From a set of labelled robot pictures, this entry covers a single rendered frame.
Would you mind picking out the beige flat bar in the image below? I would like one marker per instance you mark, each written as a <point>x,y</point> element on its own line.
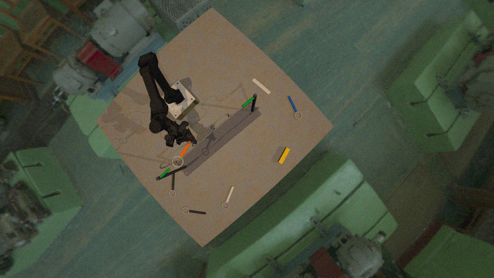
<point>261,86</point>

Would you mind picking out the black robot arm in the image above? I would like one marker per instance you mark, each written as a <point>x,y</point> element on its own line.
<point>149,70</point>

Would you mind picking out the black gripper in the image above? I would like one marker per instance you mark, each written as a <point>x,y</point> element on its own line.
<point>183,134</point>

